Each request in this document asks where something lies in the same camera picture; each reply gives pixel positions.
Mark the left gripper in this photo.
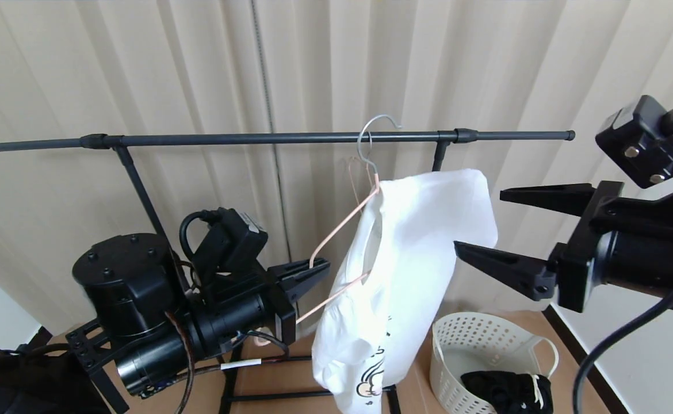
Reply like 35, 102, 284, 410
115, 259, 331, 398

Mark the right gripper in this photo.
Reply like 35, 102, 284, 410
454, 181, 673, 314

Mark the pink clothes hanger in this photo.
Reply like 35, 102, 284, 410
295, 114, 401, 325
345, 131, 378, 193

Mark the white printed t-shirt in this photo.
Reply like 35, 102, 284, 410
312, 168, 499, 414

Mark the black garment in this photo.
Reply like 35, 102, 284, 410
461, 371, 555, 414

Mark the white laundry basket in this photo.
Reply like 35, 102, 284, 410
430, 312, 560, 414

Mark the black clothes rack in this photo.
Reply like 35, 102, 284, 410
0, 128, 576, 414

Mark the beige curtain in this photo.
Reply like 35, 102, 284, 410
0, 0, 673, 340

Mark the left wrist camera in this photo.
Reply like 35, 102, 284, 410
190, 207, 269, 300

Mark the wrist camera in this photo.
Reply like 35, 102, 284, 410
595, 95, 673, 199
190, 207, 269, 300

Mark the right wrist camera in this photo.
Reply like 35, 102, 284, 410
595, 95, 673, 199

